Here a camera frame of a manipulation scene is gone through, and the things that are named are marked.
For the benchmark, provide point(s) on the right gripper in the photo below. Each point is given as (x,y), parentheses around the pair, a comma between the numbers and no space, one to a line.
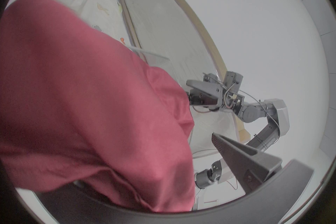
(228,103)

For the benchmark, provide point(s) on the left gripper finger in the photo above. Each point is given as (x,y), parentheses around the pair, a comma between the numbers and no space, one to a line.
(238,158)

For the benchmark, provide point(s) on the red shirt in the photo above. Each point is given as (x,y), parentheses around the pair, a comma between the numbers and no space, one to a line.
(78,86)

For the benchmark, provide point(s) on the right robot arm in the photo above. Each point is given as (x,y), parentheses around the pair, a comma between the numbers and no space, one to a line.
(278,115)

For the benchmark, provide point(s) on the clear plastic box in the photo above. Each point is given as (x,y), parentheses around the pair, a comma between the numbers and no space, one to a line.
(162,60)

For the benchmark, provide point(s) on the bed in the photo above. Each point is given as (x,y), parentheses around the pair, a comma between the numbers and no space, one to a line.
(162,20)

